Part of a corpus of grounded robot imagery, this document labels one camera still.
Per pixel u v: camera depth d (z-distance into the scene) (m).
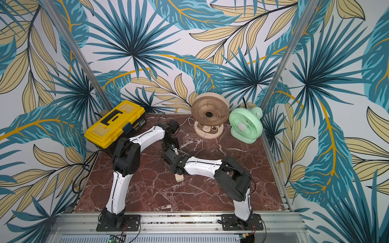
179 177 0.86
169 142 0.84
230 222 0.73
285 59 0.87
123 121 0.92
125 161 0.57
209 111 0.89
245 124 0.85
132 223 0.73
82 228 0.74
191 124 1.13
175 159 0.68
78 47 0.83
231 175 0.54
